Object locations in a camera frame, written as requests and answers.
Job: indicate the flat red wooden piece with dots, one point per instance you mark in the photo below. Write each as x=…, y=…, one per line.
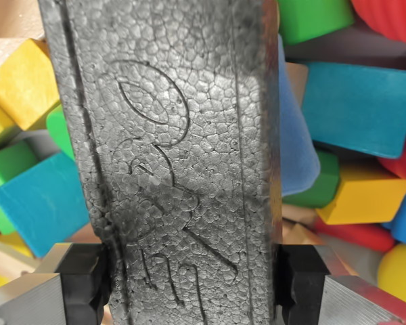
x=355, y=235

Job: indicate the blue foam cylinder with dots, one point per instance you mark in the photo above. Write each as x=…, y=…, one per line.
x=296, y=142

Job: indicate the teal wooden block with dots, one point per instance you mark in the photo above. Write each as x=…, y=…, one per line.
x=44, y=206
x=358, y=108

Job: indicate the wooden strip with holes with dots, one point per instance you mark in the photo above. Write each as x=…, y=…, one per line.
x=10, y=262

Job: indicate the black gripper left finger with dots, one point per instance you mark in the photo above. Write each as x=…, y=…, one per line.
x=78, y=287

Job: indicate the large natural wooden block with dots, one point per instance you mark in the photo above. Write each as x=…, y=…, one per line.
x=10, y=17

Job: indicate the grey foam block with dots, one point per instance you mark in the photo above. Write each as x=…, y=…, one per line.
x=162, y=152

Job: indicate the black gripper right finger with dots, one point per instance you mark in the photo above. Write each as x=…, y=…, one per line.
x=308, y=291

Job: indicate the yellow ball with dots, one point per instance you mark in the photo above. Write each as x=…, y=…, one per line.
x=402, y=277

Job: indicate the red ribbed rubber ball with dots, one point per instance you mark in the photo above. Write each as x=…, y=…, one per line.
x=389, y=18

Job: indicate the green wooden block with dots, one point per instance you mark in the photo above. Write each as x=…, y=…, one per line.
x=321, y=189
x=3, y=169

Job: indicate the small natural wooden block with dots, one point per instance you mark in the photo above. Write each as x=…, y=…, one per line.
x=296, y=83

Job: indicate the green wooden cylinder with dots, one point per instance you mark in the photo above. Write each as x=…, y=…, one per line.
x=61, y=132
x=311, y=18

